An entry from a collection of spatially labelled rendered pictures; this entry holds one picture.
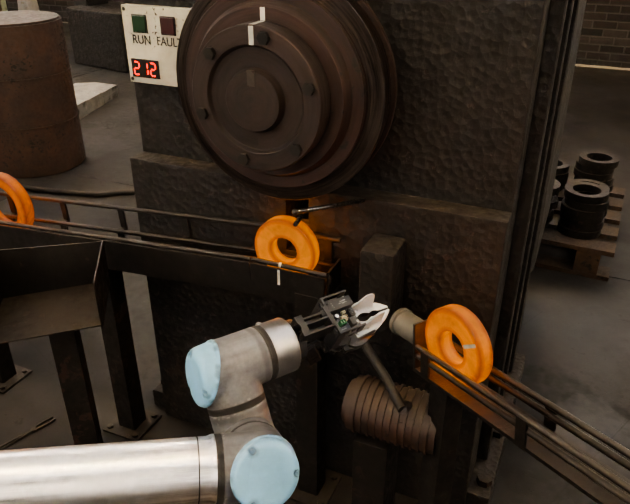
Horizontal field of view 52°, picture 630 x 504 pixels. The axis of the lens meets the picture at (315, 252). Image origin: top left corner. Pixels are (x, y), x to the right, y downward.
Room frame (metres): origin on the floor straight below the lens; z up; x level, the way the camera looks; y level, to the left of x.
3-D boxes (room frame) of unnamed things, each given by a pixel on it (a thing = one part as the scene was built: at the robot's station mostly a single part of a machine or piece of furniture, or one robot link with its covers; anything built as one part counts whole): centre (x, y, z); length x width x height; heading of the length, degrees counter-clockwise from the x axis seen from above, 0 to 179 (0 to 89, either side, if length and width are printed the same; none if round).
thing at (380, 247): (1.25, -0.15, 0.68); 0.11 x 0.08 x 0.24; 156
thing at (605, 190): (3.04, -0.91, 0.22); 1.20 x 0.81 x 0.44; 64
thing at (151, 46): (1.57, 0.34, 1.15); 0.26 x 0.02 x 0.18; 66
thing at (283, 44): (1.24, 0.11, 1.11); 0.28 x 0.06 x 0.28; 66
